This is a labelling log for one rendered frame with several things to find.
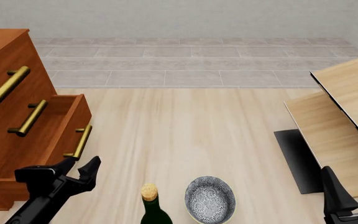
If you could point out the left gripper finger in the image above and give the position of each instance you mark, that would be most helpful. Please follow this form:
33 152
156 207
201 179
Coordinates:
90 171
64 166

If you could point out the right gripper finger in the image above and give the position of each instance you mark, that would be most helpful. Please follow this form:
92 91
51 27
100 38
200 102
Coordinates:
337 193

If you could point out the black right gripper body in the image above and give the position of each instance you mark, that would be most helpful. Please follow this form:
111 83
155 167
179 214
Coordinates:
353 218

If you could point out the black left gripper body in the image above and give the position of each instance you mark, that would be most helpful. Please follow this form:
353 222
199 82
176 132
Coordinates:
65 187

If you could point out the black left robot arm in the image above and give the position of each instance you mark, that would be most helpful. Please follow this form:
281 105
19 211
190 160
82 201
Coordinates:
31 210

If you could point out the open wooden drawer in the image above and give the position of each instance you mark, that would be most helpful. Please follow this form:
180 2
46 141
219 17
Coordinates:
57 130

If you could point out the wooden cabinet with drawers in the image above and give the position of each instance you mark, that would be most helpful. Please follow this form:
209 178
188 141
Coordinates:
2 46

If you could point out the pale wood board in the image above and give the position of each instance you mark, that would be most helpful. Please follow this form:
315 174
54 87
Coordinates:
325 140

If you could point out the dark green corked bottle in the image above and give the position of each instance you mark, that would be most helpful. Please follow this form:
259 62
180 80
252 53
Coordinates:
154 212

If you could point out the pale wood box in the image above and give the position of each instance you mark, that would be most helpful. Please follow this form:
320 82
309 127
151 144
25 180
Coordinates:
350 93

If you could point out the grey patterned bowl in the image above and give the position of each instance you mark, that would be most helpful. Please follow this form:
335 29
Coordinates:
210 200

